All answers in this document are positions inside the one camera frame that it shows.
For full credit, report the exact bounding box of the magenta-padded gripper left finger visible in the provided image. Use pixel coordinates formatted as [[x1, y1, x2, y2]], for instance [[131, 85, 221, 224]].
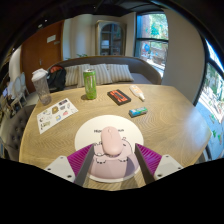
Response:
[[43, 143, 96, 187]]

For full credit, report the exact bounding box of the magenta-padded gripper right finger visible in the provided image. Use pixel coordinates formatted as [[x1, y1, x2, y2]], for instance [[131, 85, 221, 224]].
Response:
[[133, 143, 184, 185]]

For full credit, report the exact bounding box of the pink computer mouse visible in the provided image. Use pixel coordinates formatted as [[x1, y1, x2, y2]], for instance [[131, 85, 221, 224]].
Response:
[[100, 125, 124, 157]]

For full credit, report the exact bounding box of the white mouse pad pink rest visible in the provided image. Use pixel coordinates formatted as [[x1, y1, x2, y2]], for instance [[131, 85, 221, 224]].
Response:
[[74, 114, 145, 184]]

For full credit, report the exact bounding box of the white sticker sheet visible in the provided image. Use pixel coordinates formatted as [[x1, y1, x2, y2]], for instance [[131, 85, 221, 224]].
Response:
[[36, 97, 80, 135]]

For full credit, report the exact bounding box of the grey tufted armchair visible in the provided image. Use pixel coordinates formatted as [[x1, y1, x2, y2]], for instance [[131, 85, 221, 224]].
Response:
[[1, 104, 37, 163]]

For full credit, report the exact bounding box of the small teal eraser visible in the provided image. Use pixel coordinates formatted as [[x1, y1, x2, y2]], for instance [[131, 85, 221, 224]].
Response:
[[128, 106, 149, 118]]

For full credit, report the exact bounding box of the white tube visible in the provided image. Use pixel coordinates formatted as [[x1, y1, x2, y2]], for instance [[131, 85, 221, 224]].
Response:
[[129, 84, 146, 102]]

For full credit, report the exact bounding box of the clear shaker bottle white lid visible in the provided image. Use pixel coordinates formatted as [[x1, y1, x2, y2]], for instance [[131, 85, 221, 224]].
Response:
[[31, 68, 53, 106]]

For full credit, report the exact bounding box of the large side window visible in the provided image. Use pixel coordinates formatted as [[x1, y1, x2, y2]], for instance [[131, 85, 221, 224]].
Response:
[[194, 39, 224, 161]]

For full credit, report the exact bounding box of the black and red box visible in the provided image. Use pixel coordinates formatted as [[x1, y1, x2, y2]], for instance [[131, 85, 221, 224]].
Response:
[[106, 88, 132, 107]]

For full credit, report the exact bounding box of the green drink can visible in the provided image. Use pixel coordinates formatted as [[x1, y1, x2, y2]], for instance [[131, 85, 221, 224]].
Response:
[[82, 68, 98, 101]]

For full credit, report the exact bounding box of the white dining chair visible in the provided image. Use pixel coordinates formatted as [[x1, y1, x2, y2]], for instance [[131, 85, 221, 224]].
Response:
[[19, 71, 30, 98], [9, 77, 26, 106]]

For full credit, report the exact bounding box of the striped cushion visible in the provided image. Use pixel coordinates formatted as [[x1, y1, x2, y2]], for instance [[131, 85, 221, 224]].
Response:
[[105, 63, 135, 83], [77, 63, 114, 88], [64, 65, 81, 88]]

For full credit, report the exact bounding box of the grey curved sofa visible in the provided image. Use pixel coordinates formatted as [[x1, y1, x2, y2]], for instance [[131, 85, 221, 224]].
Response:
[[46, 55, 163, 93]]

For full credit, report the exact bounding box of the brown wooden door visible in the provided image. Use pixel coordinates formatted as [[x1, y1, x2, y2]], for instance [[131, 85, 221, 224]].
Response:
[[20, 20, 65, 94]]

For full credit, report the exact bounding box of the black-framed window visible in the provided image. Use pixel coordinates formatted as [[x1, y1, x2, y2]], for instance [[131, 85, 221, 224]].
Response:
[[134, 13, 170, 73]]

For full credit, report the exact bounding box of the white door sign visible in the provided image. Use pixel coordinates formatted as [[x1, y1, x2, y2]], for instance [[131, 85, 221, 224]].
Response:
[[46, 34, 57, 44]]

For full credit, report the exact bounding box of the beige glass-door cabinet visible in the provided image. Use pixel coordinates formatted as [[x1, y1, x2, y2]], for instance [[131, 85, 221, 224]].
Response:
[[94, 19, 128, 57]]

